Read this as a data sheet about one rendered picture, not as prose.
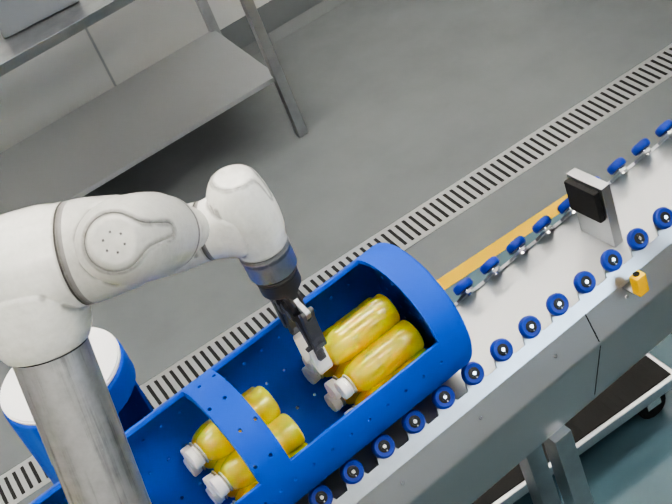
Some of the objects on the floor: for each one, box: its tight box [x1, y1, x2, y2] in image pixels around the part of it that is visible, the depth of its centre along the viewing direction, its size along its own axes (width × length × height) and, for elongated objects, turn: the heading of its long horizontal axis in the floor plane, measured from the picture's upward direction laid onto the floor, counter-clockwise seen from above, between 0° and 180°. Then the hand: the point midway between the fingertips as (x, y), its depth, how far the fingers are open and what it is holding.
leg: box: [519, 444, 561, 504], centre depth 294 cm, size 6×6×63 cm
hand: (313, 351), depth 227 cm, fingers open, 4 cm apart
